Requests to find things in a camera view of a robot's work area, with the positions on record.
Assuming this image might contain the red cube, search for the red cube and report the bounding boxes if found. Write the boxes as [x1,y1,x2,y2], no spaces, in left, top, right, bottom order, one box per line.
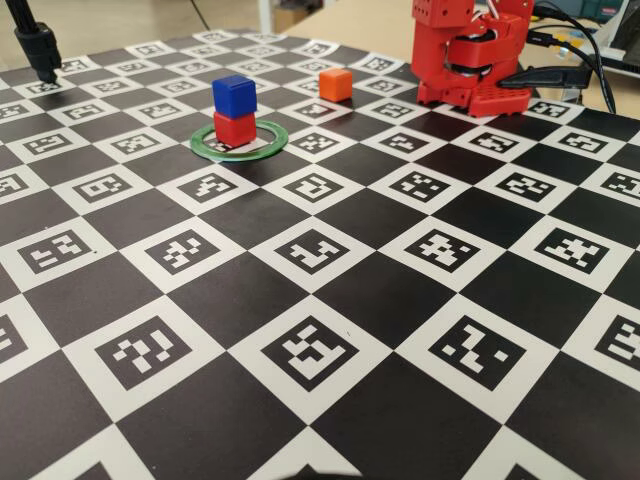
[213,110,258,149]

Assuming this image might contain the orange cube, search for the orange cube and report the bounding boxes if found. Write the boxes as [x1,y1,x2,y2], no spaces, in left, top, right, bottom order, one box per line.
[318,68,354,103]

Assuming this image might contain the blue cube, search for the blue cube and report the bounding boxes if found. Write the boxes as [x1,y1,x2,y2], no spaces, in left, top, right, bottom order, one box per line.
[211,74,258,117]

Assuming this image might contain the red robot base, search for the red robot base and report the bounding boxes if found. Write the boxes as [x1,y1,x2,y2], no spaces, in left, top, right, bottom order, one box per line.
[416,74,532,120]

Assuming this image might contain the black white marker board mat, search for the black white marker board mat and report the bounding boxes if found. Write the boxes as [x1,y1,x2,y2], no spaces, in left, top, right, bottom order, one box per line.
[0,29,640,480]

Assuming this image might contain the cardboard box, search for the cardboard box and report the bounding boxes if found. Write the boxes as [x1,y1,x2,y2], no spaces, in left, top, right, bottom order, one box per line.
[273,4,311,27]

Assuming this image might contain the black USB plug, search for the black USB plug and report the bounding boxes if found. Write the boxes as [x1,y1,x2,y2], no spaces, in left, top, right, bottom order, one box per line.
[527,29,564,50]

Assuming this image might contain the grey laptop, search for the grey laptop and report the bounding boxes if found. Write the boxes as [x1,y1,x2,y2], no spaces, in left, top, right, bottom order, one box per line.
[597,0,640,76]

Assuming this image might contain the green box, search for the green box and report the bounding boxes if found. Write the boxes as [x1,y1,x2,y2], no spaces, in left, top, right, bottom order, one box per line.
[579,0,621,19]

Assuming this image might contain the green ring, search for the green ring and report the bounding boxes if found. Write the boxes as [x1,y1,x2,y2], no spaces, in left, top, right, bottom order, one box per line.
[189,118,290,164]

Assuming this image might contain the black floor cable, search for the black floor cable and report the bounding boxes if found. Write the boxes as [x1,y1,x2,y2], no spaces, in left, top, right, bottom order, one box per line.
[188,0,212,30]

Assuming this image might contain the black cable connector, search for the black cable connector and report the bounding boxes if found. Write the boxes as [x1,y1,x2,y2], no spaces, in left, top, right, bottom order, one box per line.
[498,65,596,92]

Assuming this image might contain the thick black cable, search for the thick black cable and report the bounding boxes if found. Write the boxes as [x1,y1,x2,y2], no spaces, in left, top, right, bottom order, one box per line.
[532,0,619,114]

